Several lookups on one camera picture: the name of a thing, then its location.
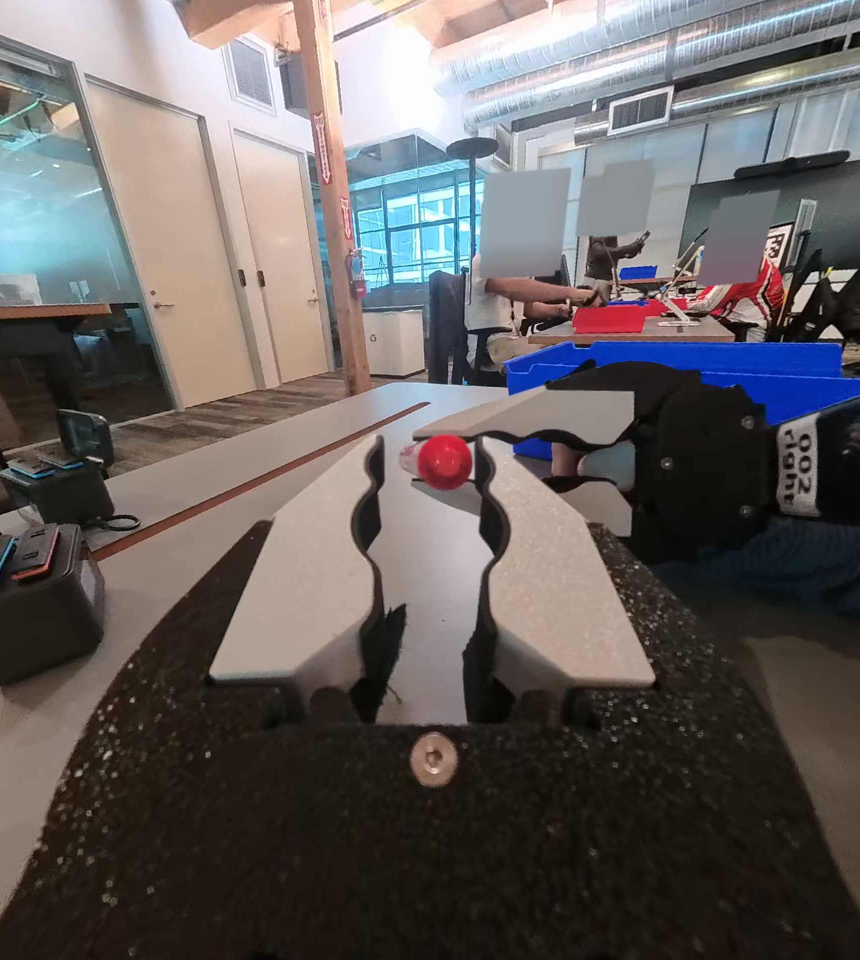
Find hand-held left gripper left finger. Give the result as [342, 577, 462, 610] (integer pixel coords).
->
[208, 436, 407, 723]

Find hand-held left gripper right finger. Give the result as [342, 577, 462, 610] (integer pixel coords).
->
[463, 438, 657, 723]

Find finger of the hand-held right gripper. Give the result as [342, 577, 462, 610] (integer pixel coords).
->
[412, 388, 638, 451]
[546, 480, 635, 539]

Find red and white marker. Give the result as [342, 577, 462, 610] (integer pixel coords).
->
[398, 432, 474, 492]

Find large blue storage bin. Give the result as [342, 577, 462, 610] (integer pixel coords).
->
[503, 341, 860, 460]

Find person's right forearm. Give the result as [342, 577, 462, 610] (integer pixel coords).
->
[655, 517, 860, 621]

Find wooden work table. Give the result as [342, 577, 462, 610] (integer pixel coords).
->
[527, 315, 737, 348]

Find small red parts bin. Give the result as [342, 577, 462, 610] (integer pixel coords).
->
[572, 300, 669, 336]

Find black office chair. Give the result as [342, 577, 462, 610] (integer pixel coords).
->
[427, 270, 492, 388]

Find white recycling cabinet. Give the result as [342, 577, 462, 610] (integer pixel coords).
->
[362, 307, 428, 381]

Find black battery charger case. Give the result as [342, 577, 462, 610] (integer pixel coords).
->
[0, 408, 117, 531]
[0, 523, 107, 688]

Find black floor lamp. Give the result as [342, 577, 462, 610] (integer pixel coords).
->
[446, 138, 500, 271]

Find white door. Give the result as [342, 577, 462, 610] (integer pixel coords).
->
[85, 75, 260, 411]
[230, 127, 335, 389]

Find video conference bar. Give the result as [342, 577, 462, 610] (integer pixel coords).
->
[733, 150, 852, 180]

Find wooden top office table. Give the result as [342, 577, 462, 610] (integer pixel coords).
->
[0, 301, 113, 468]

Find dark wall screen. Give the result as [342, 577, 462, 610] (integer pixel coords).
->
[677, 153, 860, 276]

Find wooden support post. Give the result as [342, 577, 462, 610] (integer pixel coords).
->
[291, 0, 375, 396]

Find silver ventilation duct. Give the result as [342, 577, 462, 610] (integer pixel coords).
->
[463, 45, 860, 134]
[430, 0, 860, 96]

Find black wall speaker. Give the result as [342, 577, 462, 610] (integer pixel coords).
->
[280, 52, 312, 119]

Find wall air vent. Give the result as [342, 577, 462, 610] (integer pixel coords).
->
[221, 33, 279, 118]

